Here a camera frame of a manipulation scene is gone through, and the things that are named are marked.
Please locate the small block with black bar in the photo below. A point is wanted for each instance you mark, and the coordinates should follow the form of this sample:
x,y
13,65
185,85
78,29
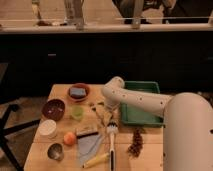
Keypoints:
x,y
86,131

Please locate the blue-grey cloth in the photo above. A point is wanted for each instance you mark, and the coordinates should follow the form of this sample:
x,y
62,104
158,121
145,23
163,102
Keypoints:
x,y
88,147

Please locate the yellow banana toy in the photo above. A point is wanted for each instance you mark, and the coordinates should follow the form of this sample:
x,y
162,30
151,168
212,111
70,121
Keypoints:
x,y
96,160

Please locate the brown pine cone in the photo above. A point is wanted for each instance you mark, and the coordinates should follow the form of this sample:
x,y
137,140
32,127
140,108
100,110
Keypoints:
x,y
135,148

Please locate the green plastic tray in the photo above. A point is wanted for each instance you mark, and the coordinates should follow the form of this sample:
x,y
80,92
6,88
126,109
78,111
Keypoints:
x,y
132,116

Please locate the metal cup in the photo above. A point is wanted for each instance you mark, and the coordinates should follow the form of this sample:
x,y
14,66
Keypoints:
x,y
55,152

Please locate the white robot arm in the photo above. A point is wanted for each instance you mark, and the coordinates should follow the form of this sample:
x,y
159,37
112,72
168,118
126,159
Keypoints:
x,y
188,124

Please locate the black office chair base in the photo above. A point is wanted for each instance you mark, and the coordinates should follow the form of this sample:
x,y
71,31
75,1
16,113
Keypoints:
x,y
6,131

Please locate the white dish brush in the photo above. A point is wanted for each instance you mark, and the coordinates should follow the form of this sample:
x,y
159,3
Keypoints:
x,y
112,129

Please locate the orange fruit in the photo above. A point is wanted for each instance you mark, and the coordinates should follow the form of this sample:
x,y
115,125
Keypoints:
x,y
69,138

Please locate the green plastic cup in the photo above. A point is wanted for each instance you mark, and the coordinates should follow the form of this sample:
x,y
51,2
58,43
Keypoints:
x,y
77,112

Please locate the blue sponge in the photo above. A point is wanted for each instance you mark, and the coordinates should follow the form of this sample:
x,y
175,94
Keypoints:
x,y
77,92

